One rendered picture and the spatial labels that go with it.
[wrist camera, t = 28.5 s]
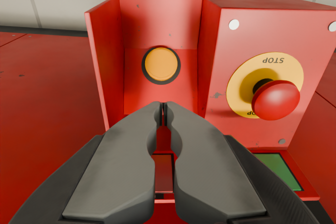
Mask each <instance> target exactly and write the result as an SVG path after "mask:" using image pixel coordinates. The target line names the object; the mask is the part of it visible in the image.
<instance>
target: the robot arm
mask: <svg viewBox="0 0 336 224"><path fill-rule="evenodd" d="M163 118H164V126H167V128H168V129H169V130H170V131H171V144H170V148H171V150H172V151H173V152H174V153H175V154H176V156H177V160H176V161H175V170H174V189H173V192H174V201H175V210H176V214H177V215H178V217H179V218H180V219H182V220H183V221H185V222H186V223H188V224H320V223H319V222H318V220H317V219H316V217H315V216H314V215H313V213H312V212H311V211H310V209H309V208H308V207H307V206H306V204H305V203H304V202H303V201H302V200H301V198H300V197H299V196H298V195H297V194H296V193H295V192H294V191H293V190H292V189H291V188H290V187H289V186H288V184H286V183H285V182H284V181H283V180H282V179H281V178H280V177H279V176H278V175H277V174H276V173H275V172H274V171H272V170H271V169H270V168H269V167H268V166H267V165H265V164H264V163H263V162H262V161H261V160H260V159H258V158H257V157H256V156H255V155H254V154H253V153H252V152H250V151H249V150H248V149H247V148H246V147H245V146H243V145H242V144H241V143H240V142H239V141H238V140H236V139H235V138H234V137H233V136H232V135H231V134H226V135H224V134H223V133H222V132H221V131H220V130H219V129H217V128H216V127H215V126H214V125H213V124H211V123H210V122H209V121H207V120H206V119H204V118H203V117H201V116H199V115H197V114H196V113H194V112H192V111H190V110H188V109H186V108H185V107H183V106H181V105H179V104H177V103H175V102H173V101H167V102H159V101H153V102H151V103H150V104H148V105H146V106H144V107H142V108H140V109H139V110H137V111H135V112H133V113H131V114H129V115H128V116H126V117H124V118H123V119H121V120H120V121H118V122H117V123H116V124H114V125H113V126H112V127H111V128H109V129H108V130H107V131H106V132H105V133H104V134H103V135H95V136H94V137H93V138H92V139H91V140H90V141H89V142H87V143H86V144H85V145H84V146H83V147H82V148H81V149H79V150H78V151H77V152H76V153H75V154H74V155H73V156H72V157H70V158H69V159H68V160H67V161H66V162H65V163H64V164H62V165H61V166H60V167H59V168H58V169H57V170H56V171H55V172H53V173H52V174H51V175H50V176H49V177H48V178H47V179H46V180H45V181H44V182H43V183H42V184H41V185H40V186H39V187H38V188H37V189H36V190H35V191H34V192H33V193H32V194H31V195H30V196H29V197H28V199H27V200H26V201H25V202H24V203H23V204H22V206H21V207H20V208H19V209H18V211H17V212H16V213H15V215H14V216H13V217H12V219H11V220H10V221H9V223H8V224H143V223H145V222H146V221H148V220H149V219H150V218H151V217H152V215H153V213H154V206H155V162H154V160H153V159H152V158H151V155H152V154H153V153H154V151H155V150H156V149H157V129H158V128H159V127H160V126H162V122H163Z"/></svg>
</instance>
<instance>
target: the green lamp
mask: <svg viewBox="0 0 336 224"><path fill-rule="evenodd" d="M254 155H255V156H256V157H257V158H258V159H260V160H261V161H262V162H263V163H264V164H265V165H266V166H268V167H269V168H270V169H271V170H272V171H273V172H275V173H276V174H277V175H278V176H279V177H280V178H281V179H282V180H283V181H284V182H285V183H286V184H287V185H288V186H289V187H290V188H291V189H292V190H293V191H301V188H300V186H299V185H298V183H297V182H296V180H295V179H294V177H293V175H292V174H291V172H290V171H289V169H288V168H287V166H286V165H285V163H284V161H283V160H282V158H281V157H280V155H279V154H254Z"/></svg>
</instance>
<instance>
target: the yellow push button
mask: <svg viewBox="0 0 336 224"><path fill-rule="evenodd" d="M177 66H178V62H177V58H176V56H175V55H174V53H173V52H172V51H170V50H169V49H167V48H162V47H160V48H156V49H153V50H152V51H151V52H150V53H149V54H148V55H147V57H146V59H145V68H146V71H147V73H148V74H149V76H150V77H152V78H153V79H155V80H157V81H165V80H168V79H170V78H171V77H172V76H173V75H174V74H175V72H176V70H177Z"/></svg>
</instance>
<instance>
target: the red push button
mask: <svg viewBox="0 0 336 224"><path fill-rule="evenodd" d="M252 92H253V98H252V102H251V108H252V111H253V112H254V114H255V115H257V116H258V117H259V118H261V119H263V120H266V121H274V120H279V119H282V118H284V117H286V116H287V115H289V114H290V113H291V112H293V111H294V109H295V108H296V107H297V106H298V104H299V101H300V92H299V90H298V88H297V86H296V85H295V84H294V83H292V82H290V81H288V80H273V79H270V78H264V79H261V80H260V81H258V82H257V83H256V84H255V85H254V87H253V90H252Z"/></svg>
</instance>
